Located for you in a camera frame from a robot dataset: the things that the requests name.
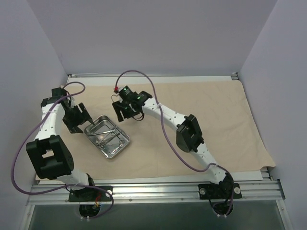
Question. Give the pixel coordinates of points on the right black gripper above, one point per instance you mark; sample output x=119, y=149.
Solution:
x=126, y=109

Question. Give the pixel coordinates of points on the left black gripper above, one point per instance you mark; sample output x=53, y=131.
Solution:
x=78, y=117

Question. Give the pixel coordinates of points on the steel surgical scissors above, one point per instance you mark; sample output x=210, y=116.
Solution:
x=104, y=136

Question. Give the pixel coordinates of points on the steel instrument tray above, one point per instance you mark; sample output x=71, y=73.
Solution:
x=101, y=124

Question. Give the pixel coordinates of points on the beige surgical wrap cloth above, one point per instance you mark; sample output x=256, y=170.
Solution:
x=148, y=131

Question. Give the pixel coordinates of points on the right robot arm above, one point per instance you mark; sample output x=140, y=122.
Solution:
x=188, y=132

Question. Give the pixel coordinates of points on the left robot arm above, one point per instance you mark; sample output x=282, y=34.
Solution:
x=48, y=153

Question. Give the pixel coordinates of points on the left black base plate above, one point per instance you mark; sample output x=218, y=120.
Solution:
x=88, y=195

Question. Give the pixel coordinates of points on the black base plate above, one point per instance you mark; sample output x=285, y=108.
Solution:
x=218, y=192
x=88, y=195

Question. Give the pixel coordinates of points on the back aluminium rail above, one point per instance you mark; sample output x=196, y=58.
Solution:
x=132, y=74

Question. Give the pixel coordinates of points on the aluminium rail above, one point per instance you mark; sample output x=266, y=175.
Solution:
x=167, y=193
x=132, y=74
x=263, y=172

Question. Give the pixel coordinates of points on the front aluminium rail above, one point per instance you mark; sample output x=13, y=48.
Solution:
x=167, y=193

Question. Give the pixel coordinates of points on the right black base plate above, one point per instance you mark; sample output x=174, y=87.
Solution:
x=218, y=192

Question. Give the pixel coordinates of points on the right side aluminium rail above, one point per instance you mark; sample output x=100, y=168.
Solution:
x=263, y=172

